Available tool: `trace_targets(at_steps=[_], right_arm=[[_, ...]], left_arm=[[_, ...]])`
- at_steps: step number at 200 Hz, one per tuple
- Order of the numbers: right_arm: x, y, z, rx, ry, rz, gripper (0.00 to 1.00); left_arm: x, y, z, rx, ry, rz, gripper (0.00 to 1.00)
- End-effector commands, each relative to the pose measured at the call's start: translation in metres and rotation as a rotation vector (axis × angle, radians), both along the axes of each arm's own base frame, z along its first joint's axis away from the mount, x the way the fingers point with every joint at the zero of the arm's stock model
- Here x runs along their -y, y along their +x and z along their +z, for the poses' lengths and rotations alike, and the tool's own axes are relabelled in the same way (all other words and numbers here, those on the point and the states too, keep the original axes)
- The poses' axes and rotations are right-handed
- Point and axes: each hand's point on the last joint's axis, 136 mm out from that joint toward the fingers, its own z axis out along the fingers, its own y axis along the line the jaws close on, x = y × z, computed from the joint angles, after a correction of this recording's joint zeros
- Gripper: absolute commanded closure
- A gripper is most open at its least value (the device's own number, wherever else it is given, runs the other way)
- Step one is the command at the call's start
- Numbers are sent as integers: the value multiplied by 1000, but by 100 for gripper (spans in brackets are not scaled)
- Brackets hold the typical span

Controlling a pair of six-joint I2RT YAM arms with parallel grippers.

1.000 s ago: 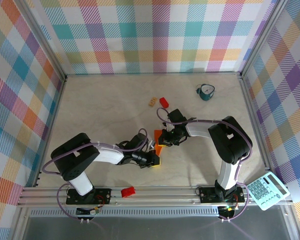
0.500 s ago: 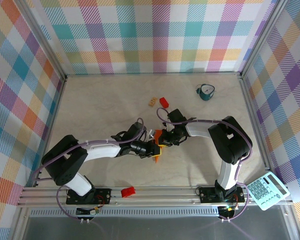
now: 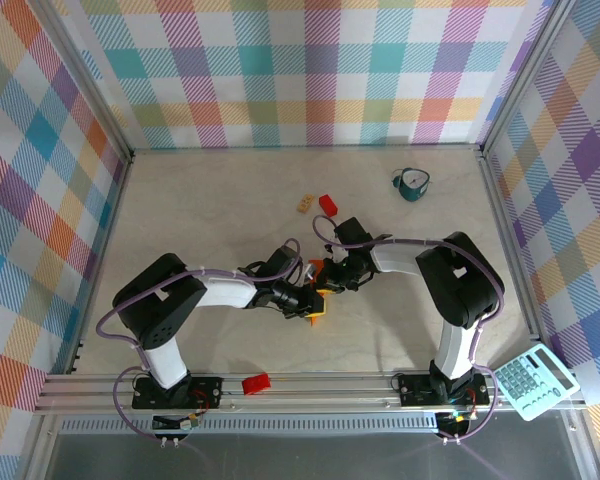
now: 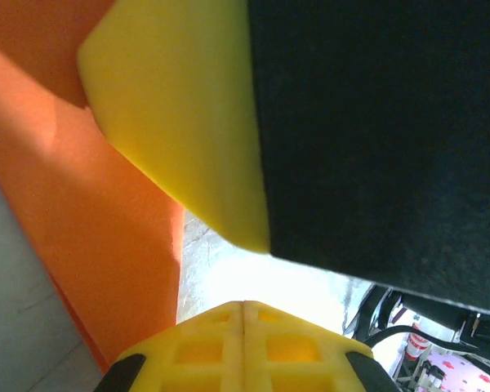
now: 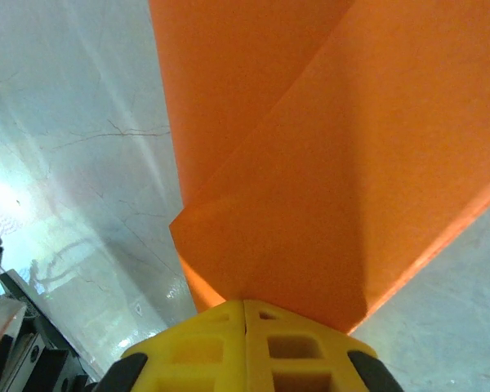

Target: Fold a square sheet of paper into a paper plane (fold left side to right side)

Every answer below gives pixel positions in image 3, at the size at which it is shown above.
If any large red toy brick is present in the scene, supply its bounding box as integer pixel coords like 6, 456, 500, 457
241, 373, 272, 397

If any teal alarm clock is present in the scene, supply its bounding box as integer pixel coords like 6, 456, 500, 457
391, 167, 434, 203

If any vented metal strip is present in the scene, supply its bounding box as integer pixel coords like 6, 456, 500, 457
59, 417, 441, 434

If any grey metal panel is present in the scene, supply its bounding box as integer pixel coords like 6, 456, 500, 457
27, 429, 600, 480

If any light blue calculator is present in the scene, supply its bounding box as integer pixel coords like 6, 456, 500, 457
493, 342, 581, 422

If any purple cable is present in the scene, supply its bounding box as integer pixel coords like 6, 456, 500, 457
95, 238, 303, 444
312, 214, 506, 444

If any long aluminium mounting rail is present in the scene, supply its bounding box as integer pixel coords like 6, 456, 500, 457
33, 370, 589, 416

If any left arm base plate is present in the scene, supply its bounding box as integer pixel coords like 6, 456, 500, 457
131, 375, 225, 410

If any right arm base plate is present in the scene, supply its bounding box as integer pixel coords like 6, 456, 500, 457
397, 373, 491, 407

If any thin aluminium rail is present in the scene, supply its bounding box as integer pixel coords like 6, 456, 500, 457
129, 143, 484, 152

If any aluminium side rail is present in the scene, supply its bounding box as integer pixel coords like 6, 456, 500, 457
64, 152, 135, 376
476, 148, 554, 351

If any aluminium frame post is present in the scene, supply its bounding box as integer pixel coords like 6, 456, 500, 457
28, 0, 135, 164
478, 0, 580, 157

